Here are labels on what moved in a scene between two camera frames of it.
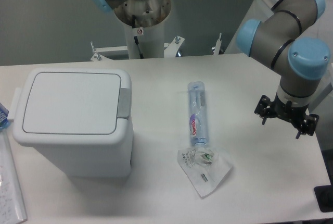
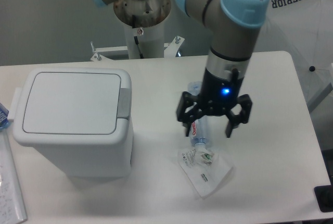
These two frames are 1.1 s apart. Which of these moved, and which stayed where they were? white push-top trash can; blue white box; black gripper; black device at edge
Moved: black gripper
Stayed: black device at edge; blue white box; white push-top trash can
